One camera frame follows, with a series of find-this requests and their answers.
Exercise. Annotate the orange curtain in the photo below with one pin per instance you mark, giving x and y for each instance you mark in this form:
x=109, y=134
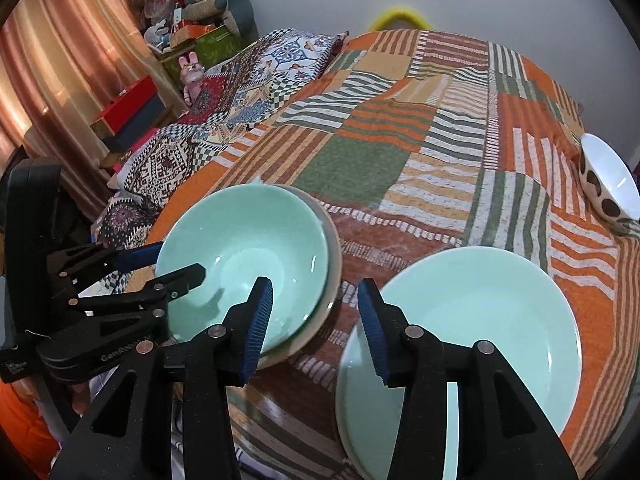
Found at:
x=75, y=60

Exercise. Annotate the pink rabbit toy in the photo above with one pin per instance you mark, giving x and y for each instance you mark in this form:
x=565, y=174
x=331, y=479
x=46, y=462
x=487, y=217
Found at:
x=192, y=72

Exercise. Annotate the person's orange clothing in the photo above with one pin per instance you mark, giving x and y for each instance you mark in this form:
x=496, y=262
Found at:
x=20, y=420

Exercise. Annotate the orange striped patchwork blanket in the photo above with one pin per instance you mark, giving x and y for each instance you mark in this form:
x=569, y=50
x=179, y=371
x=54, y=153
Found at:
x=425, y=150

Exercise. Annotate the mint green plate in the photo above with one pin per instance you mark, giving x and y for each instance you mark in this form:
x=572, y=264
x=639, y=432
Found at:
x=475, y=310

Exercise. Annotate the white brown-spotted bowl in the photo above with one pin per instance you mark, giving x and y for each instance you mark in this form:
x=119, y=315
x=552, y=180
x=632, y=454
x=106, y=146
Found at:
x=607, y=165

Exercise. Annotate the beige bowl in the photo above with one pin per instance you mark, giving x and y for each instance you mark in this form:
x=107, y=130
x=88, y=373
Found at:
x=334, y=270

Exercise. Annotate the orange box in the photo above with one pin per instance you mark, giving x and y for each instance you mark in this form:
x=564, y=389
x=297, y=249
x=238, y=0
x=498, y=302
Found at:
x=192, y=32

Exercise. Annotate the geometric patterned blanket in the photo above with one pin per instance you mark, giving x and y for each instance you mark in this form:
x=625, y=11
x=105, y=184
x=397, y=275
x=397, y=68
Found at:
x=240, y=90

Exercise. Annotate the green box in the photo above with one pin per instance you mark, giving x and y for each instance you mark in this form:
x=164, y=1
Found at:
x=215, y=47

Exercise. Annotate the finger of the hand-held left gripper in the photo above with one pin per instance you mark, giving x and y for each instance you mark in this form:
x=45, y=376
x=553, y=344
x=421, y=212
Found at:
x=140, y=255
x=185, y=277

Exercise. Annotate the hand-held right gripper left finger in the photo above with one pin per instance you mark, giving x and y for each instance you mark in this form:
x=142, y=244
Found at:
x=260, y=325

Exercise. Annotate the green plush toy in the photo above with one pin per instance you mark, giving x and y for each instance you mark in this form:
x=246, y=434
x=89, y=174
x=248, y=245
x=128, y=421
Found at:
x=235, y=5

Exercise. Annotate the red box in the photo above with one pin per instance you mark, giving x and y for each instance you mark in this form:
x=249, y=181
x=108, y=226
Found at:
x=130, y=100

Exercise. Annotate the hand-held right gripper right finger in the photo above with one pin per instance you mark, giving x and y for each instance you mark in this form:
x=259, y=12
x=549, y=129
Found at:
x=372, y=330

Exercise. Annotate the mint green bowl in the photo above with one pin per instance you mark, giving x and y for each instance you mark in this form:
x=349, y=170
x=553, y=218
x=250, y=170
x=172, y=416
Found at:
x=240, y=240

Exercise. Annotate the dark blue box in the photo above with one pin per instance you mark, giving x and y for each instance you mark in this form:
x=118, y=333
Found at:
x=140, y=120

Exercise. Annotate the large white plate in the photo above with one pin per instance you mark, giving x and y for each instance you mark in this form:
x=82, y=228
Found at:
x=343, y=410

